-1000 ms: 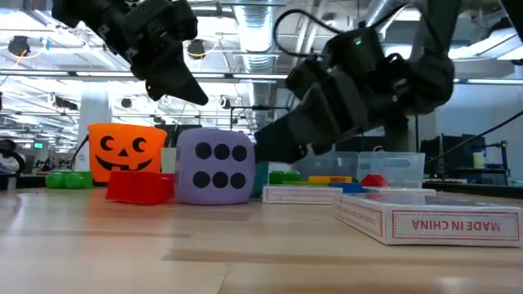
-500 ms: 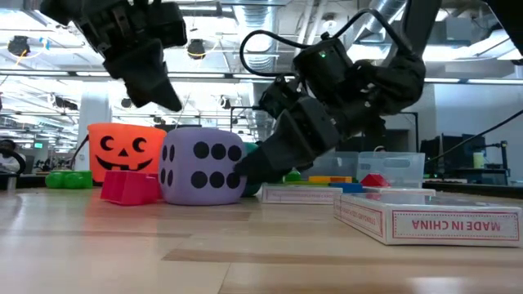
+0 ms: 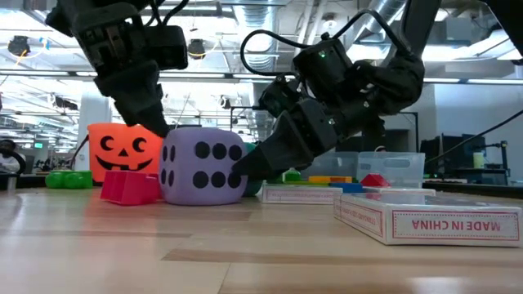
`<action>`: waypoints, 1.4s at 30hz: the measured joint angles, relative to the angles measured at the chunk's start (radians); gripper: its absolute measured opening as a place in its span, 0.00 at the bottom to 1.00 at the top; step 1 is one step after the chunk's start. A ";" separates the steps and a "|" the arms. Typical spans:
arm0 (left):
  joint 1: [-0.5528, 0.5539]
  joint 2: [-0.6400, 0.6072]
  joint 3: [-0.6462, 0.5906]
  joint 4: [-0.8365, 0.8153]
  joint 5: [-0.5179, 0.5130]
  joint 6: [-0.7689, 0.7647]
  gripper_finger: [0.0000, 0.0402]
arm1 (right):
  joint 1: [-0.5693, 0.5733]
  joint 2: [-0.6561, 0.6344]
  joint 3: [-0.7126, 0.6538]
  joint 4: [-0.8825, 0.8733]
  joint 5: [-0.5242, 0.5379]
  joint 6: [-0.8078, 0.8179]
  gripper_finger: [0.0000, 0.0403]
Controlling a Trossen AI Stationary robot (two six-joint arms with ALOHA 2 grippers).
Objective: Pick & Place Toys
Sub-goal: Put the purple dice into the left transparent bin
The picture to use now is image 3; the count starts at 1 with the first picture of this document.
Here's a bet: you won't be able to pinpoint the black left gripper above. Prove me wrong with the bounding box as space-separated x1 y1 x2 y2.
75 11 171 138

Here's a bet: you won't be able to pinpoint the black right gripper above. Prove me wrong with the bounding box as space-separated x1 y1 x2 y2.
231 54 426 181

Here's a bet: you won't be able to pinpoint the dark green small block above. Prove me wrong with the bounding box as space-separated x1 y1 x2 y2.
282 167 303 184

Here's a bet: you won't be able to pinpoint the white red playing card box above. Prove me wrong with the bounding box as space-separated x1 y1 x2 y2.
260 183 344 206
333 191 523 248

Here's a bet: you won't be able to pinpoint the blue block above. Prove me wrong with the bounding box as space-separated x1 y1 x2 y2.
329 181 365 194

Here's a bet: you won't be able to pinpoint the red two-stud building block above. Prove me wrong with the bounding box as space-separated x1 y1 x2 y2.
100 170 162 207

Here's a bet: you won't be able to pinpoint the purple foam die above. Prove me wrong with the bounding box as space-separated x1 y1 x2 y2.
159 127 248 207

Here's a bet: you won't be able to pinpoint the green two-stud building block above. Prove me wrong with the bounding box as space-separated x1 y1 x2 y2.
44 170 94 190

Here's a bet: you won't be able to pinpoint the clear plastic bin middle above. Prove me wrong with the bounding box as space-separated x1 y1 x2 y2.
299 151 360 181

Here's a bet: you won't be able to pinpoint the clear plastic bin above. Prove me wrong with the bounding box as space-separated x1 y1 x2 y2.
356 151 427 189
299 151 360 181

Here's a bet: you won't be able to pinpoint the orange pumpkin face bucket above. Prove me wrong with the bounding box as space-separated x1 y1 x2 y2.
87 122 165 184

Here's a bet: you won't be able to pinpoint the black ceiling device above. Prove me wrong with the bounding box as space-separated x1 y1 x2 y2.
187 38 207 60
7 35 32 58

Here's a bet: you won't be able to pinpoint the person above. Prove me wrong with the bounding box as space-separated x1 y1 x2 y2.
0 139 26 176

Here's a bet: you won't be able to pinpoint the black monitors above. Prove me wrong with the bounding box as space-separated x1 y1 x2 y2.
419 133 488 176

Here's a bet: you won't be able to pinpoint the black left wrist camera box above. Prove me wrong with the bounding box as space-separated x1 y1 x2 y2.
143 24 190 71

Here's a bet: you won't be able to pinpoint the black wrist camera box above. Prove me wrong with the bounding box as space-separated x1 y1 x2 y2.
143 24 190 71
292 38 354 90

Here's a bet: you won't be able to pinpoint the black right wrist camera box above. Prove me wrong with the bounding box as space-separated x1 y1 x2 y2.
292 38 354 90

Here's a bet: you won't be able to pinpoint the black left camera cable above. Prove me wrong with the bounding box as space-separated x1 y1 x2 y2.
147 0 191 28

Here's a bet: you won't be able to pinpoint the black camera cable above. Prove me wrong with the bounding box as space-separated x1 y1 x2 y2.
239 8 412 78
147 0 191 28

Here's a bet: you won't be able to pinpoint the black right camera cable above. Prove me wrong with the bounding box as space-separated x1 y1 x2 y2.
239 8 412 78

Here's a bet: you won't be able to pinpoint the silver ceiling duct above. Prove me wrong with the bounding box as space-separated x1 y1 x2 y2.
351 0 409 46
233 0 283 74

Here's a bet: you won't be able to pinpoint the thin black slanted cable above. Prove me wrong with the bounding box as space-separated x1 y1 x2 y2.
424 109 523 165

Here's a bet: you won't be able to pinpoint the black table frame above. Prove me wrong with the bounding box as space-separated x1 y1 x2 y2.
0 173 523 201

